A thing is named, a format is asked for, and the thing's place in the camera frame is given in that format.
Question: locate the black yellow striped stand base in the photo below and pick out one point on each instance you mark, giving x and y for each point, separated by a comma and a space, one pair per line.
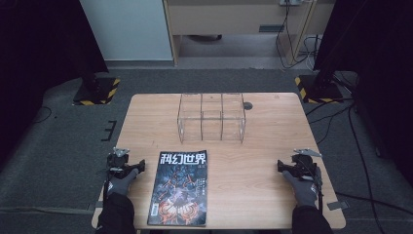
97, 92
319, 89

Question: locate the clear acrylic divided rack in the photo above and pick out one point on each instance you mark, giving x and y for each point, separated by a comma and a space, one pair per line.
211, 120

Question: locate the white power strip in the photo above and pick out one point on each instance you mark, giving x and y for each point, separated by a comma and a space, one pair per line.
290, 2

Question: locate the white panel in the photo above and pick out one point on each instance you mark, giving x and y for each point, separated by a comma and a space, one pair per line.
126, 29

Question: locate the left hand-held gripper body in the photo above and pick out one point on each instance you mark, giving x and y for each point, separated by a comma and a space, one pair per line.
117, 161

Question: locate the dark curtain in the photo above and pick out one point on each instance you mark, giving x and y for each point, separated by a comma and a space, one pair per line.
39, 65
380, 65

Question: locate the dark cover magazine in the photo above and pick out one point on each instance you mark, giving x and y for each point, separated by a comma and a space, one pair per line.
178, 191

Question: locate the grey tape strip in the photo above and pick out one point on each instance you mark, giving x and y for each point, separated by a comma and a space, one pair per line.
337, 205
97, 205

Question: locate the person's right hand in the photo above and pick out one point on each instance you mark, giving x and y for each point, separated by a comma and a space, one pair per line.
303, 191

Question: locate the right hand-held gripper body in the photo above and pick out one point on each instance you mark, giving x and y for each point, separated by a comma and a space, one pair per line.
303, 166

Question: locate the person's left hand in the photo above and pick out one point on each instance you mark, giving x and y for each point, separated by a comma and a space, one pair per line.
120, 186

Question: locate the light wooden desk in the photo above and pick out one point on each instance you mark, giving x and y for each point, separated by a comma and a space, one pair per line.
227, 19

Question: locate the black round table grommet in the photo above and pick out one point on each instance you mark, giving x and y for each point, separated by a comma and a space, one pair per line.
247, 106

